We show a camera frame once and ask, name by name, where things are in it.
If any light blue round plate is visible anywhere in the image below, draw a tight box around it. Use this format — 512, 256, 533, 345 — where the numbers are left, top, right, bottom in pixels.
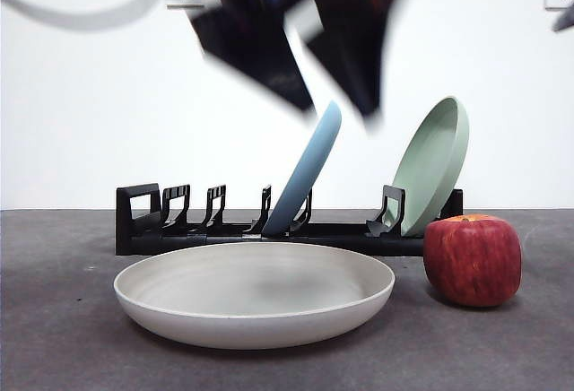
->
261, 100, 344, 237

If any black plastic plate rack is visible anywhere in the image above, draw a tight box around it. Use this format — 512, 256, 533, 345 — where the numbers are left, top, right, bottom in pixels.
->
115, 183, 465, 257

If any cream yellow round plate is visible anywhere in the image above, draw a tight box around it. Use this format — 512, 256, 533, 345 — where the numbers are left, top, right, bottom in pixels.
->
113, 241, 396, 351

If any red apple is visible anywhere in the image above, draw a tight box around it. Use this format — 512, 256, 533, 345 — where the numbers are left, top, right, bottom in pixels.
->
422, 213, 523, 308

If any light green round plate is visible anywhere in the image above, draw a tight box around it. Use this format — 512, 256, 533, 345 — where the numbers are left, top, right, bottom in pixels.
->
390, 95, 471, 238

